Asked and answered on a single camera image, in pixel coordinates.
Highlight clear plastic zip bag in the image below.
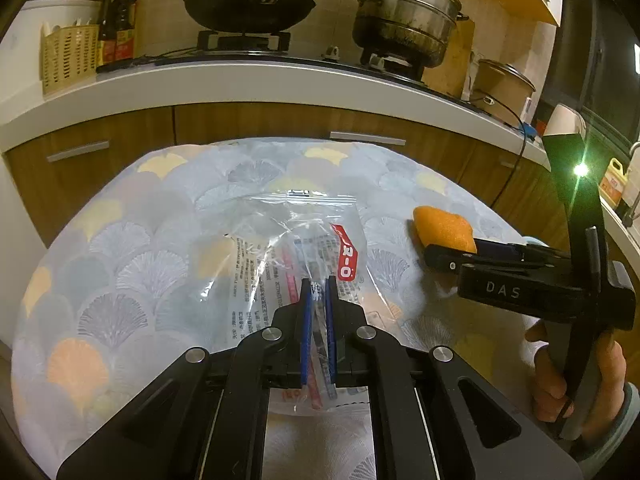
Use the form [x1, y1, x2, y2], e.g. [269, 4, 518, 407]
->
[188, 192, 409, 415]

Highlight steel steamer pot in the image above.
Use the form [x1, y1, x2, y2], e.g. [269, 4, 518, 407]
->
[352, 0, 465, 68]

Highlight black wok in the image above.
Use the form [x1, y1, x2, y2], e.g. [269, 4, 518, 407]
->
[183, 0, 316, 34]

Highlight cream utensil basket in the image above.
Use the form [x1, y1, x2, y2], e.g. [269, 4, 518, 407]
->
[40, 24, 99, 96]

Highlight white electric kettle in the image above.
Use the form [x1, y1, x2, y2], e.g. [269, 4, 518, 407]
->
[544, 103, 586, 139]

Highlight person's right hand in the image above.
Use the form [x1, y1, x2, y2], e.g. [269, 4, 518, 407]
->
[530, 332, 626, 444]

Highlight yellow detergent bottle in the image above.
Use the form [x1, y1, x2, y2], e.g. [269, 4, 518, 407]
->
[599, 157, 627, 209]

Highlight dark sauce bottle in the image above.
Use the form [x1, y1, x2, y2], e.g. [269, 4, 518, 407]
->
[96, 0, 138, 67]

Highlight orange sponge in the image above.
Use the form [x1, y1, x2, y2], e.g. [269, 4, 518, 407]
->
[413, 206, 477, 254]

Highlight wooden cutting board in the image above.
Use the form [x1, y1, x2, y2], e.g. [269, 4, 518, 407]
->
[422, 20, 475, 99]

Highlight light blue plastic basket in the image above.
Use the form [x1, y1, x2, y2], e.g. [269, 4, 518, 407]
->
[523, 236, 549, 248]

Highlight black gas stove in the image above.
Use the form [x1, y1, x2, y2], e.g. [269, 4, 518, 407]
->
[96, 30, 478, 105]

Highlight beige rice cooker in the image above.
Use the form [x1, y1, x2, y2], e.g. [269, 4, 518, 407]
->
[470, 58, 536, 128]

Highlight patterned scallop tablecloth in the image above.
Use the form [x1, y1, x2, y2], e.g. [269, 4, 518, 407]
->
[11, 139, 535, 476]

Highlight dark kitchen window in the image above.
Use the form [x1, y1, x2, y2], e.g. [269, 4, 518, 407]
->
[537, 0, 639, 162]

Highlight black power cable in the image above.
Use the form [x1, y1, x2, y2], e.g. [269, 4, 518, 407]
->
[470, 94, 531, 212]

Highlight wooden base cabinets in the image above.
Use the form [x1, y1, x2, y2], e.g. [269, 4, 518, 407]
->
[3, 102, 640, 361]

